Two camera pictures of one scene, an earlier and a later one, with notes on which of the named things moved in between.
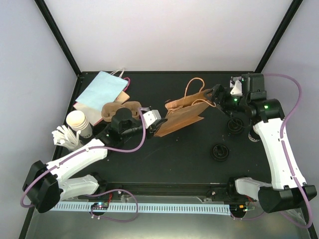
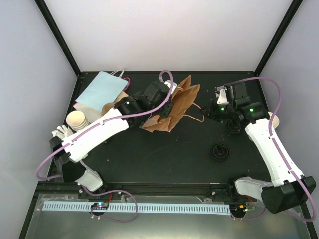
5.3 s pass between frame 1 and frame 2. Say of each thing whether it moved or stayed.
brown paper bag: moved
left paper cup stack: stayed
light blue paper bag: stayed
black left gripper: moved
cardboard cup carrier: stayed
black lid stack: stayed
